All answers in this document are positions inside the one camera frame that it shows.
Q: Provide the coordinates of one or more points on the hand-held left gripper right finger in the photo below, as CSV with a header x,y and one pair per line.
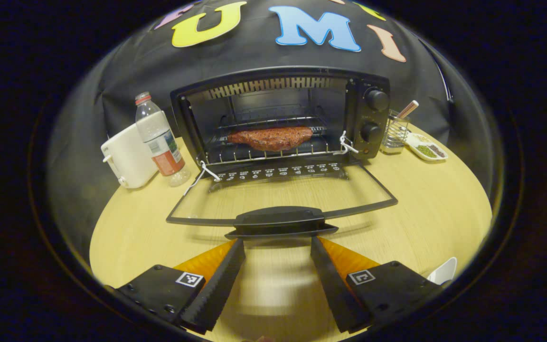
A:
x,y
335,289

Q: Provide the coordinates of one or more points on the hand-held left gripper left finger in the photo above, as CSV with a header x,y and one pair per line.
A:
x,y
216,289

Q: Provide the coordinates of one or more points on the brown grilled meat piece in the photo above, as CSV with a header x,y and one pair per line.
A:
x,y
271,137

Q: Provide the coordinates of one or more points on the black electric oven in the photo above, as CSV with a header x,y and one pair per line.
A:
x,y
368,114

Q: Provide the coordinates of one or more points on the white ribbed plate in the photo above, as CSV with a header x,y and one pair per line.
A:
x,y
444,271

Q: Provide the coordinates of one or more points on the white toaster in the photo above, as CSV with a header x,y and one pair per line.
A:
x,y
126,159

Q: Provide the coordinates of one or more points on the clear plastic water bottle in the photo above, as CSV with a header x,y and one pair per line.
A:
x,y
159,137

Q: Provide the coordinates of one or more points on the white divided dish with beans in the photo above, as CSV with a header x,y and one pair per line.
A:
x,y
426,149

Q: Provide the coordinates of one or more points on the black backdrop cloth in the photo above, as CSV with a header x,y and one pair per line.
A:
x,y
126,71

